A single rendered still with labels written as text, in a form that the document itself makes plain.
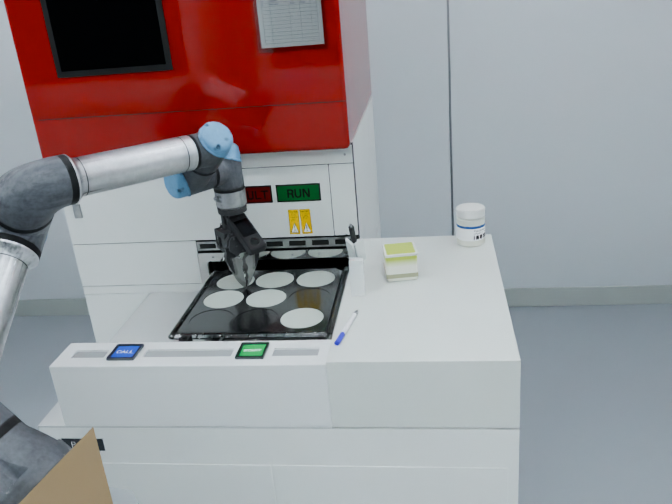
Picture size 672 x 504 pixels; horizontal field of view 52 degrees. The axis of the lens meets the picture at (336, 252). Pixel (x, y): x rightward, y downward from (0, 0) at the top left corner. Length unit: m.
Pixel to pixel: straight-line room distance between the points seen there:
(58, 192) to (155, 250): 0.69
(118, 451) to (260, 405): 0.33
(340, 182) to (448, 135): 1.54
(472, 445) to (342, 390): 0.27
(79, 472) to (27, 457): 0.09
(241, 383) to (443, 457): 0.41
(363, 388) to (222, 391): 0.27
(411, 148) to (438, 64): 0.40
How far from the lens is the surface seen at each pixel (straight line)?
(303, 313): 1.62
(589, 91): 3.32
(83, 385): 1.48
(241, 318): 1.64
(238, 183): 1.68
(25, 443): 1.15
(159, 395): 1.42
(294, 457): 1.43
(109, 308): 2.14
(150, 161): 1.43
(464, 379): 1.30
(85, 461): 1.19
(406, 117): 3.27
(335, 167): 1.80
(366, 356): 1.30
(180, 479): 1.53
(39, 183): 1.35
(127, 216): 1.99
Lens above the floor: 1.63
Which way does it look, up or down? 22 degrees down
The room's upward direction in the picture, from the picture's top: 5 degrees counter-clockwise
